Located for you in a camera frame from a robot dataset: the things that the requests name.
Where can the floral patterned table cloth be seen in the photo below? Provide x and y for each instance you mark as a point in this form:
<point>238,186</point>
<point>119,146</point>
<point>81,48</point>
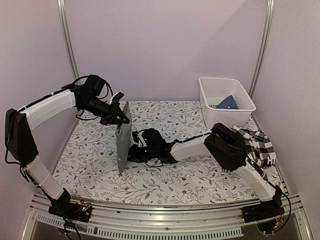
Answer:
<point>88,168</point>

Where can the white plastic bin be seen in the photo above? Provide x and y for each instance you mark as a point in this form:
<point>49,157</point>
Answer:
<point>213,90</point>

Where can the grey long sleeve shirt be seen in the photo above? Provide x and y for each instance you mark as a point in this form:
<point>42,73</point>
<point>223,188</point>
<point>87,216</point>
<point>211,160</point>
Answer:
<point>123,139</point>

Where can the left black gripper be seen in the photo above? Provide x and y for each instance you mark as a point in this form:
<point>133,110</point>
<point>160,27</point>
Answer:
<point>111,118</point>

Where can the metal corner post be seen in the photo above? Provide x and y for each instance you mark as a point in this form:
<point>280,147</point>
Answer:
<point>263,46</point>
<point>67,37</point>

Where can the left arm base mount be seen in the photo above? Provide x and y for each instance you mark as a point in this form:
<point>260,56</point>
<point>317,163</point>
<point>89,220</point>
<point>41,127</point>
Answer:
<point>78,211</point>

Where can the left metal corner post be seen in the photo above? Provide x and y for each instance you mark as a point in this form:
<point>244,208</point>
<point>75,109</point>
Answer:
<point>67,37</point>

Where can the right metal corner post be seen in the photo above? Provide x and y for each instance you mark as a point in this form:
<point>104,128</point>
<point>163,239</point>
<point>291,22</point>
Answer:
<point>263,46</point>

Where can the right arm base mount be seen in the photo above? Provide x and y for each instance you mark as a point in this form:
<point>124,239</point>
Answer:
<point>263,210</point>

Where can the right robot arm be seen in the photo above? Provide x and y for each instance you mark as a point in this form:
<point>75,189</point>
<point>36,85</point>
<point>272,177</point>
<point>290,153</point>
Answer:
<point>236,149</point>

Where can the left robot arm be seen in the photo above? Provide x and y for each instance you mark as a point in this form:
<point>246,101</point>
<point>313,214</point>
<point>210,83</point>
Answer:
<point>94,95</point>

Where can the aluminium front rail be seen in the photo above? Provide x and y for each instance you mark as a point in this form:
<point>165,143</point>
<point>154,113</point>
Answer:
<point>117,221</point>

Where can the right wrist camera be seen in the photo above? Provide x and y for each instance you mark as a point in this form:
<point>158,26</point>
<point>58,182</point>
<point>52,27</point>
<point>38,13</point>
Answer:
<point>139,139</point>

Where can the blue dotted cloth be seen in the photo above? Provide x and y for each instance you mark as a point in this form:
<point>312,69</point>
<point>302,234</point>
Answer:
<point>228,103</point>

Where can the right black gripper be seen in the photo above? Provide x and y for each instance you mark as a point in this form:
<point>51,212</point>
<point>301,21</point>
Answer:
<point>135,156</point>

